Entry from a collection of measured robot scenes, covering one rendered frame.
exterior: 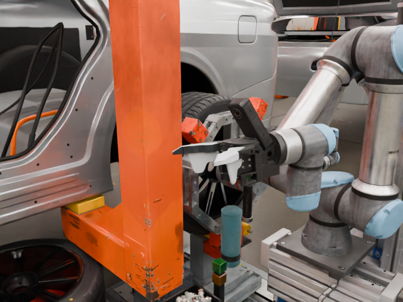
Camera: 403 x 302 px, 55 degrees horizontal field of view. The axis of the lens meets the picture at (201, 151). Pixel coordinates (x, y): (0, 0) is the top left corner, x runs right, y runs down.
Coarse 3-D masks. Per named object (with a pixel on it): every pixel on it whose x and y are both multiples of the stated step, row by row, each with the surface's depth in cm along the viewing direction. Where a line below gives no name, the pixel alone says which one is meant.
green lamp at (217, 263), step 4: (216, 260) 140; (220, 260) 140; (224, 260) 140; (212, 264) 140; (216, 264) 138; (220, 264) 137; (224, 264) 139; (212, 268) 140; (216, 268) 138; (220, 268) 138; (224, 268) 139; (216, 272) 139; (220, 272) 138
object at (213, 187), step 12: (204, 168) 174; (204, 180) 176; (216, 180) 182; (204, 192) 206; (216, 192) 202; (228, 192) 199; (240, 192) 195; (204, 204) 181; (216, 204) 195; (228, 204) 193; (216, 216) 184
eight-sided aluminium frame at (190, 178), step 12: (216, 120) 157; (228, 120) 163; (216, 132) 159; (192, 168) 152; (192, 180) 154; (192, 192) 156; (192, 204) 157; (240, 204) 191; (252, 204) 189; (192, 216) 165; (204, 216) 164; (216, 228) 172
